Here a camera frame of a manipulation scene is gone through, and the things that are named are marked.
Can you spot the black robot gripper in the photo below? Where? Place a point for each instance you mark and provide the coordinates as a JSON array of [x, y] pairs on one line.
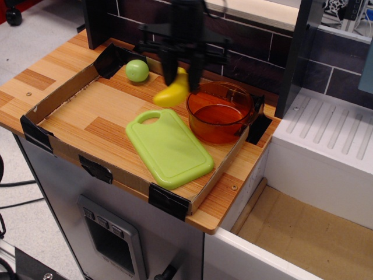
[[184, 37]]

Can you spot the yellow toy banana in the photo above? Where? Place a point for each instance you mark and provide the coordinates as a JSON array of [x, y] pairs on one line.
[[175, 93]]

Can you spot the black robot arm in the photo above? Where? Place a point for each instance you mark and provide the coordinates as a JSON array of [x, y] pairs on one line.
[[185, 37]]

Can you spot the orange transparent pot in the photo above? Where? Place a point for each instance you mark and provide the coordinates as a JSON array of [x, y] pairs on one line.
[[219, 112]]

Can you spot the cardboard fence with black tape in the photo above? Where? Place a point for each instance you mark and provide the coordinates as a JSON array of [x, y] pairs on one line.
[[81, 117]]

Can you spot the green toy apple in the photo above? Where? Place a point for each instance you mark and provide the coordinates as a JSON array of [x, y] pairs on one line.
[[137, 70]]

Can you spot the green plastic cutting board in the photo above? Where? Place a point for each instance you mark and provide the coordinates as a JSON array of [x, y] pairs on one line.
[[168, 148]]

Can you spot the black caster wheel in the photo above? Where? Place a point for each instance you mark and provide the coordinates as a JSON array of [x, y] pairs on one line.
[[13, 16]]

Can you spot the grey toy dishwasher cabinet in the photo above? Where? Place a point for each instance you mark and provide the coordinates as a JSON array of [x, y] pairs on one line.
[[111, 233]]

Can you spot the white toy sink unit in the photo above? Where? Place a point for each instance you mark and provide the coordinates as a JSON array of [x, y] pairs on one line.
[[306, 210]]

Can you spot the dark grey vertical post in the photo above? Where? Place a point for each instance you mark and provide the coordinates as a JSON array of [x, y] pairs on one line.
[[308, 20]]

